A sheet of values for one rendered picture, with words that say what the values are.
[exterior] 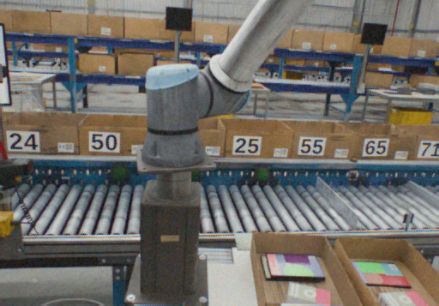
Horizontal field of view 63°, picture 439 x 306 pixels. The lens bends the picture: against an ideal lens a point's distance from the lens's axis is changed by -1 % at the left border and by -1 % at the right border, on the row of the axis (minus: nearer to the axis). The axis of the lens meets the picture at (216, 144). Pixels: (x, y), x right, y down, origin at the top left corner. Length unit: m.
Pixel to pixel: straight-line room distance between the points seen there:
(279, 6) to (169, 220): 0.66
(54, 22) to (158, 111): 5.71
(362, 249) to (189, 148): 0.83
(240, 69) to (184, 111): 0.20
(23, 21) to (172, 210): 5.94
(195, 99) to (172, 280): 0.57
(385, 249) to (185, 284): 0.80
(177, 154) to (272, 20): 0.44
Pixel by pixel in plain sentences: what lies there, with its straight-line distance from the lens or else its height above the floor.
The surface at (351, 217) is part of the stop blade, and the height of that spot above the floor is 0.78.
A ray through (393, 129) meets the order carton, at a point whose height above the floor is 1.02.
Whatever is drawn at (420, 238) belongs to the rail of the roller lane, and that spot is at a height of 0.72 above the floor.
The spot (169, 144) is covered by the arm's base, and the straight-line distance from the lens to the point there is 1.01.
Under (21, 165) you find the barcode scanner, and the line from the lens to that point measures 1.41.
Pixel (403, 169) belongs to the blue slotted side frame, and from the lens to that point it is 2.45.
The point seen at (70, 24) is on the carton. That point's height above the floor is 1.55.
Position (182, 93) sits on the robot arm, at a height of 1.40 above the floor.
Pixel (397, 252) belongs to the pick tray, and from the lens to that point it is 1.62.
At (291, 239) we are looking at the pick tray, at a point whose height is 0.83.
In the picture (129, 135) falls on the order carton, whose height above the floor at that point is 1.01.
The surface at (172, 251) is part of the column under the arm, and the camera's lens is 1.15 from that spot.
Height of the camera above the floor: 1.56
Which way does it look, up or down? 17 degrees down
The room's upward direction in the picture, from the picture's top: 4 degrees clockwise
